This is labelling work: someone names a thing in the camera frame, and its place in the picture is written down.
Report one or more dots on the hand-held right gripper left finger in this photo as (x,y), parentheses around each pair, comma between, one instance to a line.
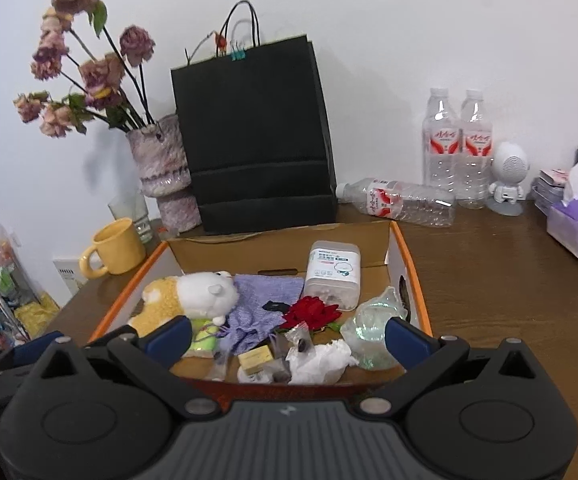
(169,341)

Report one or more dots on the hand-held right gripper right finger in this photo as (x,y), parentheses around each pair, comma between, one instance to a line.
(409,342)

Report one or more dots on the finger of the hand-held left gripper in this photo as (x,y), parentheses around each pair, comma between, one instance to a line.
(29,352)

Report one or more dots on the green tissue pack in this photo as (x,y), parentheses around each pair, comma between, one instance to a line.
(204,342)

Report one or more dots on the clear plastic bag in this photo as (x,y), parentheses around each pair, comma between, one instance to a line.
(369,330)

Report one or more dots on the orange and white plush toy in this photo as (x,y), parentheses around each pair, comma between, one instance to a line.
(204,292)

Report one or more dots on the small beige square block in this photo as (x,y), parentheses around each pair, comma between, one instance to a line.
(255,360)

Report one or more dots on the white tissue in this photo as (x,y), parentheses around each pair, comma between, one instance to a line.
(319,362)

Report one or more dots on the translucent plastic wipes container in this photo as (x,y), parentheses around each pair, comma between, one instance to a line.
(331,275)

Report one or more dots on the red artificial flower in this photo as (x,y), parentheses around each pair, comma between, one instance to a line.
(309,312)

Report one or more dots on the red cardboard box pumpkin print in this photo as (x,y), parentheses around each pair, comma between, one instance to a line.
(269,250)

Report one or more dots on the cluttered storage rack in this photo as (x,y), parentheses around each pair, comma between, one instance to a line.
(4,285)

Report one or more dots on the yellow mug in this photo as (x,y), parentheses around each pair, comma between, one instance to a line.
(116,247)

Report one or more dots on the small clear packet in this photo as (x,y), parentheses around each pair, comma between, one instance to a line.
(279,371)
(301,342)

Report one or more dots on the clear drinking glass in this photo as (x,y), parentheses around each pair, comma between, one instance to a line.
(136,215)

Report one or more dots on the empty crushed water bottle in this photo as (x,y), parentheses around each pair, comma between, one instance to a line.
(399,202)

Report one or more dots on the purple and white vase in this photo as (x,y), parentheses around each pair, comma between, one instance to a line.
(164,170)

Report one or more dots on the clear water bottle red label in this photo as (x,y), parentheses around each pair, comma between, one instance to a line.
(475,155)
(441,150)

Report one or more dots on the white robot figurine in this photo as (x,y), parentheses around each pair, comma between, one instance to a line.
(509,170)

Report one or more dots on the black paper bag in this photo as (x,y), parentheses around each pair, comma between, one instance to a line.
(254,145)

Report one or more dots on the dried pink roses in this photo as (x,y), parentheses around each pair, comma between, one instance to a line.
(96,75)

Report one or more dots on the green binder clip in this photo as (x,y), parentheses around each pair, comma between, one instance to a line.
(238,53)

